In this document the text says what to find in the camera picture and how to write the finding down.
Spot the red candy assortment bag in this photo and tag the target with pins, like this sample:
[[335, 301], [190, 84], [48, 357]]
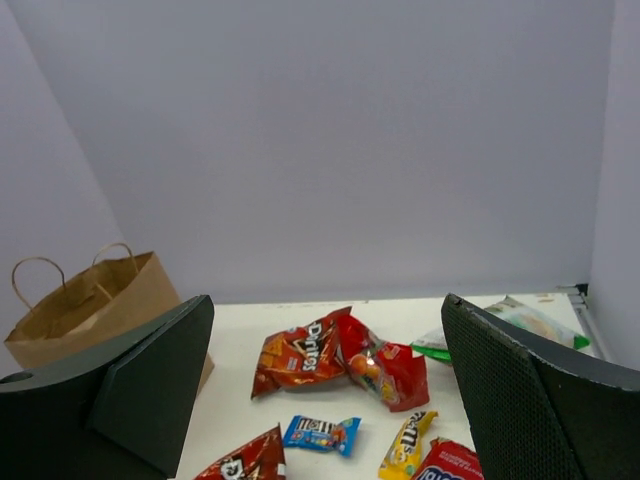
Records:
[[449, 460]]

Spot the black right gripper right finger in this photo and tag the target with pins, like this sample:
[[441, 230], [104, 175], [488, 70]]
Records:
[[538, 409]]

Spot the red Doritos bag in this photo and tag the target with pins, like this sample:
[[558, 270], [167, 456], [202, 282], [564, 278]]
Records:
[[300, 356], [262, 458]]

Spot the red snack bag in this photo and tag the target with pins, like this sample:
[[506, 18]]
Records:
[[386, 370]]

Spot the yellow M&M's packet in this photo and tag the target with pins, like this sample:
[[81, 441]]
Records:
[[404, 455]]

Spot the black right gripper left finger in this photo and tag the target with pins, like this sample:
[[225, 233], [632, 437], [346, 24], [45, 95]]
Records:
[[117, 410]]

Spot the green Chuba cassava bag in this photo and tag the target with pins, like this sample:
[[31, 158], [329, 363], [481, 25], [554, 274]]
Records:
[[433, 344]]

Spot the blue M&M's packet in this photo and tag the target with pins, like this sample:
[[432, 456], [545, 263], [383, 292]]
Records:
[[322, 436]]

